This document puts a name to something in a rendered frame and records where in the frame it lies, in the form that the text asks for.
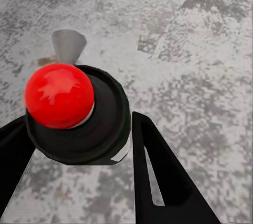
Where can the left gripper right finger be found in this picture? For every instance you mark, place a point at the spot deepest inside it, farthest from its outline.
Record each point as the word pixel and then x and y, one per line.
pixel 184 203

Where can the insectifuge atomizer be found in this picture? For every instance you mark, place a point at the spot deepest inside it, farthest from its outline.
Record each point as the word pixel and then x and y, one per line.
pixel 77 115

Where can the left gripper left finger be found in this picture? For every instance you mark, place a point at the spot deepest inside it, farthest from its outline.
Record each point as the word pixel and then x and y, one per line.
pixel 16 150

